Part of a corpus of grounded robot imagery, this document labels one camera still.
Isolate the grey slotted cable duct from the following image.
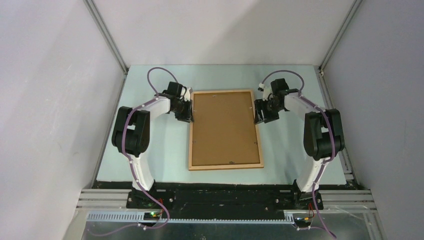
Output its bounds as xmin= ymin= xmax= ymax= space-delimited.
xmin=86 ymin=211 xmax=295 ymax=225

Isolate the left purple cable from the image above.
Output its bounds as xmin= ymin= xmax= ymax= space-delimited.
xmin=120 ymin=66 xmax=180 ymax=237

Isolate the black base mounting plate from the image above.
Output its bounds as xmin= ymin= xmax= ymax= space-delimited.
xmin=93 ymin=181 xmax=324 ymax=221

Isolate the purple cable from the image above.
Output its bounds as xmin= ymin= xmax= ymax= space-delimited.
xmin=261 ymin=70 xmax=339 ymax=239
xmin=120 ymin=66 xmax=180 ymax=237

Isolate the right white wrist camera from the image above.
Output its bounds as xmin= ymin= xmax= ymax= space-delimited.
xmin=258 ymin=83 xmax=273 ymax=101

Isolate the right aluminium corner profile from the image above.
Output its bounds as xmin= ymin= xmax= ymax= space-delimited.
xmin=318 ymin=0 xmax=363 ymax=75

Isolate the brown cardboard backing board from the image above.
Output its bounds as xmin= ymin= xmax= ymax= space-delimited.
xmin=192 ymin=92 xmax=261 ymax=167

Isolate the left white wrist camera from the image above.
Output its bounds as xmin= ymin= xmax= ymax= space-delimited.
xmin=181 ymin=86 xmax=193 ymax=102

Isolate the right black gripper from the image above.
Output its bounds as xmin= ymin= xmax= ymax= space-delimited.
xmin=253 ymin=98 xmax=283 ymax=125

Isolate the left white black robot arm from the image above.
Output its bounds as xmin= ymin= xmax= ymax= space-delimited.
xmin=111 ymin=82 xmax=194 ymax=208

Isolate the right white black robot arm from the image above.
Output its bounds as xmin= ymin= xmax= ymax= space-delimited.
xmin=254 ymin=78 xmax=345 ymax=209

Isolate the left aluminium corner profile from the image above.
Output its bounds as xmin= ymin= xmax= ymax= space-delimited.
xmin=83 ymin=0 xmax=129 ymax=75

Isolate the front aluminium rail frame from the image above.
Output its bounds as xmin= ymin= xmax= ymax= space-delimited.
xmin=76 ymin=189 xmax=378 ymax=213

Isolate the wooden picture frame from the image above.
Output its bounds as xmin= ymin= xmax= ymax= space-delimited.
xmin=188 ymin=89 xmax=265 ymax=171

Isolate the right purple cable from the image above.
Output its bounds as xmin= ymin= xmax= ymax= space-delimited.
xmin=261 ymin=70 xmax=339 ymax=239

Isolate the aluminium corner profile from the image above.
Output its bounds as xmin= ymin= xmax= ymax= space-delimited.
xmin=83 ymin=0 xmax=129 ymax=75
xmin=318 ymin=0 xmax=363 ymax=75

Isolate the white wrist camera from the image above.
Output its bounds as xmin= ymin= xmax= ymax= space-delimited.
xmin=181 ymin=86 xmax=193 ymax=102
xmin=258 ymin=83 xmax=273 ymax=101

